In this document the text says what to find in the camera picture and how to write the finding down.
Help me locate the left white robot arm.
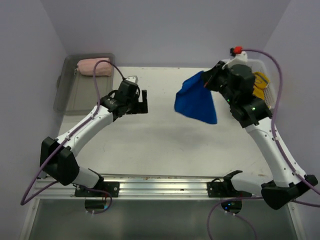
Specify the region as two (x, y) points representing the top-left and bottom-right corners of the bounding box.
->
(40, 75), (148, 197)

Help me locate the aluminium mounting rail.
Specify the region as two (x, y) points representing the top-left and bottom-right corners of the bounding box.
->
(32, 159), (296, 201)

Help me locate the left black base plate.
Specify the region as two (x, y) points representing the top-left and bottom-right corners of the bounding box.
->
(73, 181), (120, 198)

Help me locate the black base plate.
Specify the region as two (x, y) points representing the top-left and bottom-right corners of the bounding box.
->
(73, 181), (120, 198)
(206, 178), (252, 198)

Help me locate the yellow towel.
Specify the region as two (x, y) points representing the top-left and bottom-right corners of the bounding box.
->
(252, 71), (271, 108)

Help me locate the grey transparent plastic bin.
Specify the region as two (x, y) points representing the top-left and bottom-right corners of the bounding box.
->
(53, 53), (115, 116)

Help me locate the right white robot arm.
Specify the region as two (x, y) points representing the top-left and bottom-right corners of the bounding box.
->
(201, 61), (318, 210)

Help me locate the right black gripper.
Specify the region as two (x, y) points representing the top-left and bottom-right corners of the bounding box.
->
(200, 60), (236, 105)

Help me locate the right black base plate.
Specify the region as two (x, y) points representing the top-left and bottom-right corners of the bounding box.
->
(206, 178), (252, 198)

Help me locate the pink towel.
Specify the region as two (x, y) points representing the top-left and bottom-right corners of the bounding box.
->
(76, 57), (112, 77)

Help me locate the blue towel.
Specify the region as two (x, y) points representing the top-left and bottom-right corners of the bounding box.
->
(174, 71), (218, 125)

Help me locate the white plastic basket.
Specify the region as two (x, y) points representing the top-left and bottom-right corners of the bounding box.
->
(221, 58), (280, 111)

